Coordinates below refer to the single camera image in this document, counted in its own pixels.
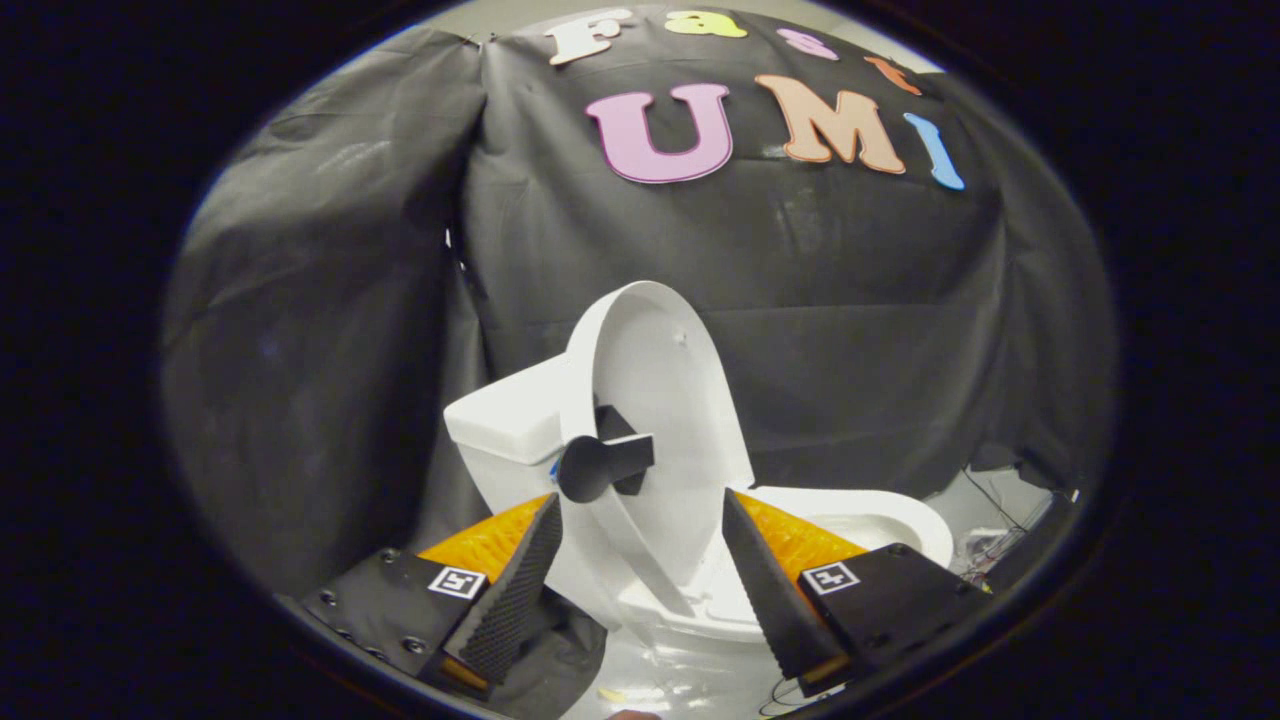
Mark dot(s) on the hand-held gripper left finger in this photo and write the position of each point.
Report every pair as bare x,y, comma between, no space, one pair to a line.
520,590

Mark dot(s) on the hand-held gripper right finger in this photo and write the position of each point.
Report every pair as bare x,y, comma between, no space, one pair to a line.
768,590

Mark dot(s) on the white toilet lid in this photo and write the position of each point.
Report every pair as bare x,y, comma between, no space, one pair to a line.
665,400

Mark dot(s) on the white toilet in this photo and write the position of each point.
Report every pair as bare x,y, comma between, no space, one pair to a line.
500,420

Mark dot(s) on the black backdrop cloth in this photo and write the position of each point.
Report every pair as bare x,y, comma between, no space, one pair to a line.
850,300

